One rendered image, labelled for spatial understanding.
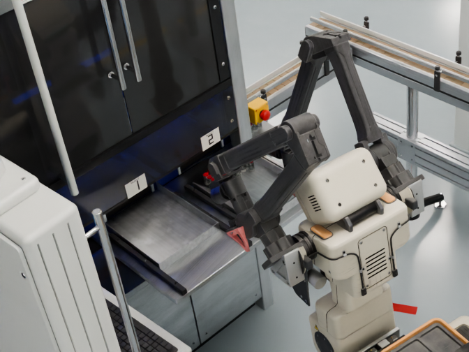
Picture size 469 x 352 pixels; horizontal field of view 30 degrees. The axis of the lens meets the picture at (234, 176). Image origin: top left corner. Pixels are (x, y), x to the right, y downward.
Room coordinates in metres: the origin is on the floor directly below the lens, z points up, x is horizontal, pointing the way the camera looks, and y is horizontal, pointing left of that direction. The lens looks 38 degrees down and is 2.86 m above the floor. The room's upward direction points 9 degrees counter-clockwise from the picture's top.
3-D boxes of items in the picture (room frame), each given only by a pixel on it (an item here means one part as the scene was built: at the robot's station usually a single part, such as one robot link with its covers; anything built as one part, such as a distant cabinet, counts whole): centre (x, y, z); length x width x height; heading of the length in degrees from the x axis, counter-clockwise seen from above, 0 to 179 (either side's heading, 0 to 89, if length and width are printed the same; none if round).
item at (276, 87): (3.01, -0.26, 0.92); 0.69 x 0.16 x 0.16; 127
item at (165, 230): (2.28, 0.28, 0.90); 0.34 x 0.26 x 0.04; 37
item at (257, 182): (2.39, -0.05, 0.90); 0.34 x 0.26 x 0.04; 36
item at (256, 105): (2.73, -0.12, 0.99); 0.08 x 0.07 x 0.07; 37
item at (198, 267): (2.32, 0.10, 0.87); 0.70 x 0.48 x 0.02; 127
